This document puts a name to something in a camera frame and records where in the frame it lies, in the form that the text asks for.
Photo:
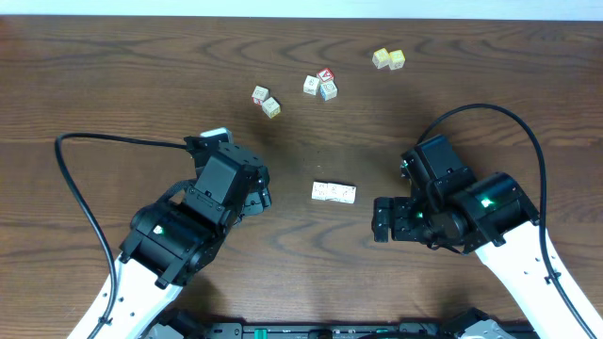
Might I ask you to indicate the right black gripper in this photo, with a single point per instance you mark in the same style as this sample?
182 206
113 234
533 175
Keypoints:
406 230

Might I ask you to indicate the yellow block of pair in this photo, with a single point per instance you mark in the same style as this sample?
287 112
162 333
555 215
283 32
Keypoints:
396 60
381 58

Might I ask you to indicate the white block yellow side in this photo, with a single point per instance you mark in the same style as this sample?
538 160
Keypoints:
271 107

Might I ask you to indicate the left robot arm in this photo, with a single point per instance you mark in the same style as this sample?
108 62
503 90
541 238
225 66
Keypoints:
175 237

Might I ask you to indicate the white block red side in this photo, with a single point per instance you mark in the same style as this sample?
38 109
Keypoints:
260 95

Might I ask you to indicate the blue edged white block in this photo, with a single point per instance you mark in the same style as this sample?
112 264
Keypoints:
328 90

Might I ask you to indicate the red letter A block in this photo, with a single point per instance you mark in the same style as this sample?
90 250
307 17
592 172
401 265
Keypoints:
325 75

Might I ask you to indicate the yellow block right of pair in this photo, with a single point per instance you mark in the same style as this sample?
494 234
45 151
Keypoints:
396 60

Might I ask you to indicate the cream block left of cluster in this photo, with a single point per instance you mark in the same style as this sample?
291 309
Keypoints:
311 85

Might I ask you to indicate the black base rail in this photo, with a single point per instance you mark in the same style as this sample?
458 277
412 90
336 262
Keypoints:
471 324

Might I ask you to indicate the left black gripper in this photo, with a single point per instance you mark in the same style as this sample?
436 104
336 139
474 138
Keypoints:
248 201

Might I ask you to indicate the yellow sided white block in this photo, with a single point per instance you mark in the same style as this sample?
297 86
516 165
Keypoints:
333 192

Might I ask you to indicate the yellow block left of pair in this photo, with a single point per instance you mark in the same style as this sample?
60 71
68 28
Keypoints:
381 58

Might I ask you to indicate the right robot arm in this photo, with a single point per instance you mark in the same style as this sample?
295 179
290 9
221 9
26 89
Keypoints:
493 218

